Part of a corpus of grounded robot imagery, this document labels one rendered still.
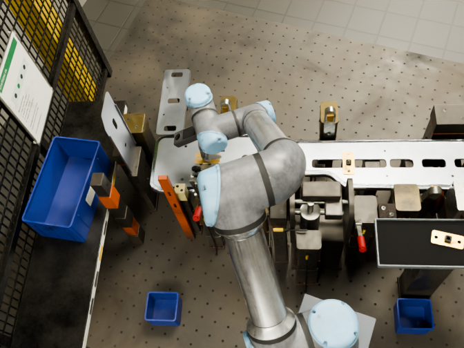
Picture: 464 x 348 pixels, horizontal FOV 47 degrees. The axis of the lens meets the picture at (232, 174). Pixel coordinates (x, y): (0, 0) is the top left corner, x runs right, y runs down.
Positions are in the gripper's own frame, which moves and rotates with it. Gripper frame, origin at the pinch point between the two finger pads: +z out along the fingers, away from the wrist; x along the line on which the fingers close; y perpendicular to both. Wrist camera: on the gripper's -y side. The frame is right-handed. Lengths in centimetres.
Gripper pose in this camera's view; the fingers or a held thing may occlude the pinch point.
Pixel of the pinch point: (207, 155)
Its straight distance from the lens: 177.9
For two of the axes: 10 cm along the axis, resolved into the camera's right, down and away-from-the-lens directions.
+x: 0.6, -8.8, 4.6
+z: 1.0, 4.7, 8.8
